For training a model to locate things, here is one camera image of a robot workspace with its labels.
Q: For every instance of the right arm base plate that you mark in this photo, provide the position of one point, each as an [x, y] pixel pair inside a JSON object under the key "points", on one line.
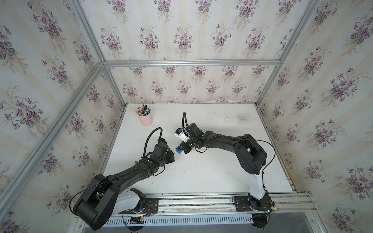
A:
{"points": [[249, 203]]}

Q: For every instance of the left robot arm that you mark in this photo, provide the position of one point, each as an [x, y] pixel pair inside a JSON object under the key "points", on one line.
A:
{"points": [[97, 202]]}

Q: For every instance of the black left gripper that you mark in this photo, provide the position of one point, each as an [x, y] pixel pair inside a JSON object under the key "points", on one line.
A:
{"points": [[171, 156]]}

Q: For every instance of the blue lego brick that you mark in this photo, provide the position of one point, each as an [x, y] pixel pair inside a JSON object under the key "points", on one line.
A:
{"points": [[179, 150]]}

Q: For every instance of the pink pen cup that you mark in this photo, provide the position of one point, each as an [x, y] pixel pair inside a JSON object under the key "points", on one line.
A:
{"points": [[146, 120]]}

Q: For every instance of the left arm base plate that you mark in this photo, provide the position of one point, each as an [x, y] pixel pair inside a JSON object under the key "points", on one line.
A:
{"points": [[147, 206]]}

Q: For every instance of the aluminium rail frame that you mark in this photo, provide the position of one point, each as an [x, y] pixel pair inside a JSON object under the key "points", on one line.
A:
{"points": [[219, 204]]}

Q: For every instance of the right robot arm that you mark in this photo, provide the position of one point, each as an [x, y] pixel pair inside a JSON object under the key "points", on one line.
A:
{"points": [[251, 156]]}

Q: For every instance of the pens in cup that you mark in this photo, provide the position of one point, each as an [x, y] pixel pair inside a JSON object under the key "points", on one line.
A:
{"points": [[143, 111]]}

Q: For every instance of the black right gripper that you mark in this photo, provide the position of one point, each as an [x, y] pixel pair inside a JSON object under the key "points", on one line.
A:
{"points": [[183, 147]]}

